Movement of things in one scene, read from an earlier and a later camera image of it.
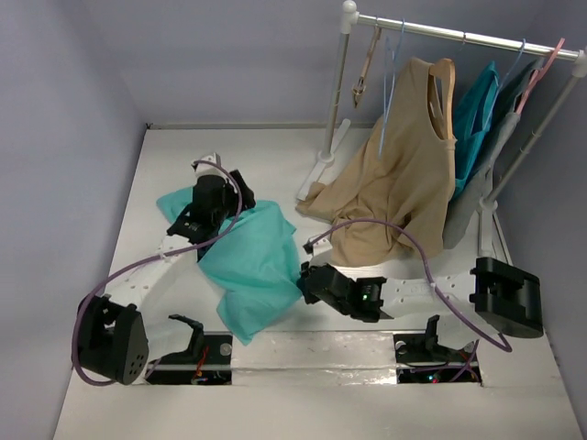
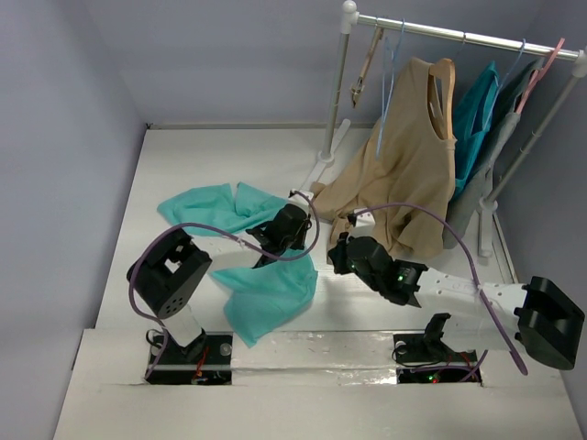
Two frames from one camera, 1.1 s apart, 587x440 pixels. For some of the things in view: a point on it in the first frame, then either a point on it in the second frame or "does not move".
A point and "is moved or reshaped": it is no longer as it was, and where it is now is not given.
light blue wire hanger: (390, 72) does not move
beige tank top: (404, 175) does not move
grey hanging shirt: (463, 209) does not move
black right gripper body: (314, 281) -> (342, 252)
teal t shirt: (252, 269) is moved or reshaped
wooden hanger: (441, 83) does not move
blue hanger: (524, 44) does not move
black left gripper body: (230, 206) -> (295, 241)
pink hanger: (536, 76) does not move
